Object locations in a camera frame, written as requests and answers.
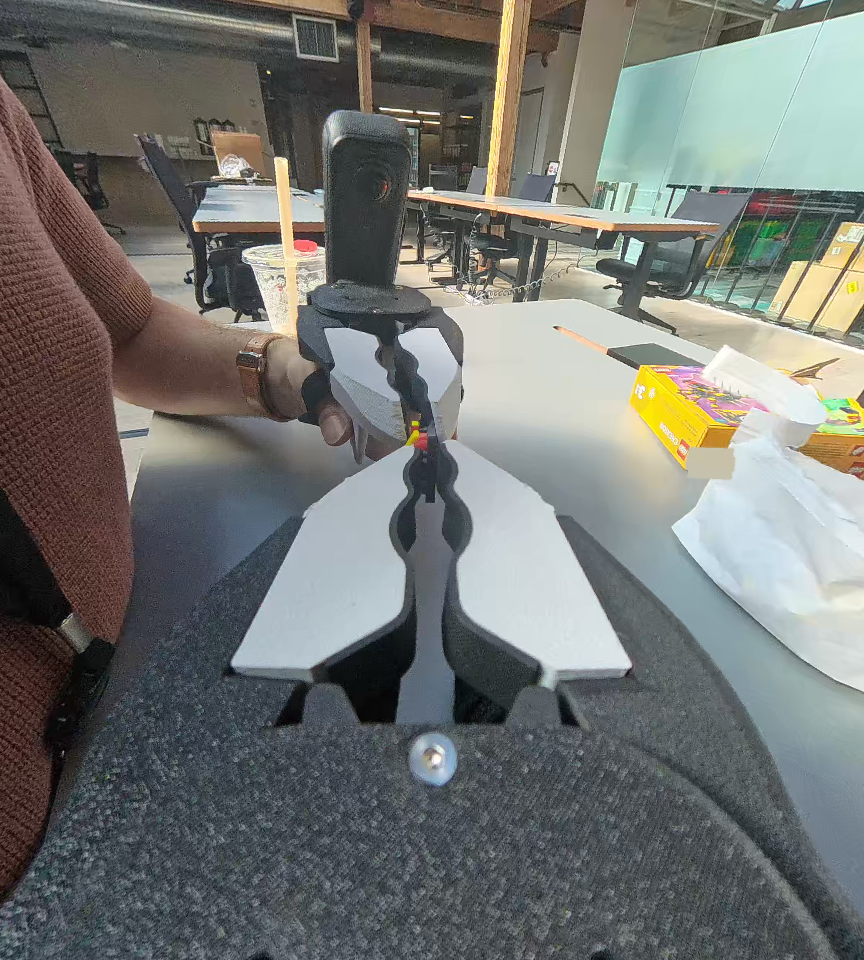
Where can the torn printed white paper bag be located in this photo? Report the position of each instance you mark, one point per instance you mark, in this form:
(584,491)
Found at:
(822,570)

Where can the long black studded lego strip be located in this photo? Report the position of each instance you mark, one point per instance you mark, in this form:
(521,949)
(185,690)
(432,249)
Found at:
(422,458)

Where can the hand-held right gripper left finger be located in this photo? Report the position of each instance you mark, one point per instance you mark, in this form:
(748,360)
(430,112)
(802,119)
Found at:
(327,593)

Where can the grey top office desk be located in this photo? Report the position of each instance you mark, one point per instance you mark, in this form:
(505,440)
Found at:
(260,210)

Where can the wall vent grille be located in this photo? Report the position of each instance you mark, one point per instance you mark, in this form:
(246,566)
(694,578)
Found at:
(315,38)

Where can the wooden support post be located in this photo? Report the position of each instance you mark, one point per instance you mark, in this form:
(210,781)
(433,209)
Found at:
(508,90)

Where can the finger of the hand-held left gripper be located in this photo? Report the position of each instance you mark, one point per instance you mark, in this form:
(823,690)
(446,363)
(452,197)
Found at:
(365,383)
(435,368)

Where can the colourful cardboard lego box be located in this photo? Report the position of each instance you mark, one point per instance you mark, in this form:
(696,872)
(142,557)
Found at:
(702,413)

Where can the long ceiling duct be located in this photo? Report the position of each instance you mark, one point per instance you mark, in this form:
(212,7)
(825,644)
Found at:
(132,23)

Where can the person's left hand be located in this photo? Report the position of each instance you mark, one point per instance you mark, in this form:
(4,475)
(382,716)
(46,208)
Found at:
(285,383)

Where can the black office chair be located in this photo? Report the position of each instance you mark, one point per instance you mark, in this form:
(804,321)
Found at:
(672,255)
(514,225)
(177,195)

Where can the clear plastic cup with straw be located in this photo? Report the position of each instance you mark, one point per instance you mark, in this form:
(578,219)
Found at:
(275,285)

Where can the long wood edged desk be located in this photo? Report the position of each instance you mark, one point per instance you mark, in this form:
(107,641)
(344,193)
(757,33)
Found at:
(582,218)

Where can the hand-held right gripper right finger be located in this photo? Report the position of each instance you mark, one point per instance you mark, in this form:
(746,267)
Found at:
(537,593)

